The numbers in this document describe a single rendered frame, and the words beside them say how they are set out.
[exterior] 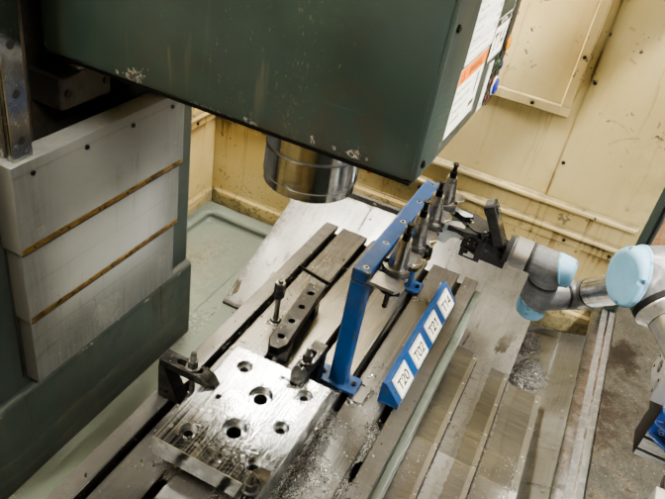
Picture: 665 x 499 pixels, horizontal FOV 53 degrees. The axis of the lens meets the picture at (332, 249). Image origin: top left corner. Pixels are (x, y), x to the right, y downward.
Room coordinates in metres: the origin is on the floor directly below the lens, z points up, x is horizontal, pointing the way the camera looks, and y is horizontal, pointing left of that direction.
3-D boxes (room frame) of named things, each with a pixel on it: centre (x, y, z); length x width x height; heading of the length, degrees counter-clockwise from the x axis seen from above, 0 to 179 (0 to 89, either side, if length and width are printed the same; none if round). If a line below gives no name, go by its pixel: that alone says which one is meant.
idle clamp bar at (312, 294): (1.22, 0.05, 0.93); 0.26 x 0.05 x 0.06; 166
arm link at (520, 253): (1.37, -0.45, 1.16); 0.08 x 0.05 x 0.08; 161
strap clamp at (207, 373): (0.94, 0.24, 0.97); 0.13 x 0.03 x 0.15; 71
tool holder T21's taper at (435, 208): (1.33, -0.21, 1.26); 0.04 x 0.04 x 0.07
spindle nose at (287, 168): (0.99, 0.06, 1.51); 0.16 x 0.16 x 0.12
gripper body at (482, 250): (1.39, -0.37, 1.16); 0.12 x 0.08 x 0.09; 71
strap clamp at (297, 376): (1.03, 0.01, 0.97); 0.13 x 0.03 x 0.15; 161
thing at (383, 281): (1.07, -0.12, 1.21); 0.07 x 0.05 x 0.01; 71
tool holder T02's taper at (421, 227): (1.23, -0.18, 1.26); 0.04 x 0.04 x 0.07
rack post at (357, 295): (1.09, -0.07, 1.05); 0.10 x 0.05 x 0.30; 71
